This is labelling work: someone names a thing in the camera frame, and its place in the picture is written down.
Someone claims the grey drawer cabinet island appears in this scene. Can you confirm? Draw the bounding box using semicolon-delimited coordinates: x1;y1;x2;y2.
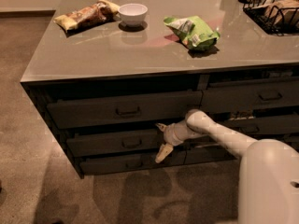
21;0;299;176

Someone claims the white bowl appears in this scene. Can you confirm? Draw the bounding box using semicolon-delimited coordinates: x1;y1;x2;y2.
119;3;148;27

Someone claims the drawer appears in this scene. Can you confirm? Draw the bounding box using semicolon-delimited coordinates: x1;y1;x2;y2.
66;129;163;157
201;79;299;113
80;150;186;175
47;91;202;129
184;135;299;165
221;114;299;135

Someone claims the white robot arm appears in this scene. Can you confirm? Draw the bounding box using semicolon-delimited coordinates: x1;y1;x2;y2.
155;109;299;224

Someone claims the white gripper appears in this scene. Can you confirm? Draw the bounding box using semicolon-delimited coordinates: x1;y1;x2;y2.
155;123;187;163

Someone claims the green chip bag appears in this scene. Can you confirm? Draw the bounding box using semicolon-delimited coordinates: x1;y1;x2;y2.
164;16;220;51

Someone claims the brown yellow snack bag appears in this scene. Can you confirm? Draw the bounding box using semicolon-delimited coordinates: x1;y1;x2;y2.
54;0;120;33

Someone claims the black wire basket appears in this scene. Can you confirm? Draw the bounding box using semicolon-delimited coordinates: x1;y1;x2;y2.
243;0;299;35

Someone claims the brown bag in basket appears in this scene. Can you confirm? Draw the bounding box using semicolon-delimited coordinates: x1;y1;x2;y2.
264;0;299;27

